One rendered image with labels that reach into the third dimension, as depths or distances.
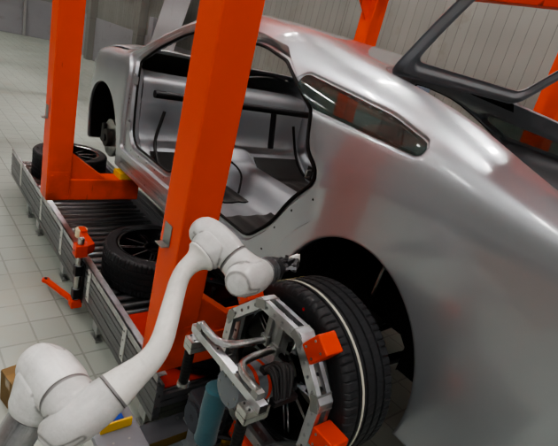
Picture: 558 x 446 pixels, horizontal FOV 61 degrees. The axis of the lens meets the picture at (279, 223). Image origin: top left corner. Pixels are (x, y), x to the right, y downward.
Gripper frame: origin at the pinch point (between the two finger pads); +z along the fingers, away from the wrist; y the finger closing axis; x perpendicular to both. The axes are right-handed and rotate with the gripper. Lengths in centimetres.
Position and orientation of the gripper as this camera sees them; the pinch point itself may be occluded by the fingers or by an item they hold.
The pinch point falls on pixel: (294, 259)
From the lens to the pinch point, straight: 167.6
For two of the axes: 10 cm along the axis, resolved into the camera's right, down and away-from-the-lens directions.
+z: 4.3, -0.9, 9.0
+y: 9.0, 1.1, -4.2
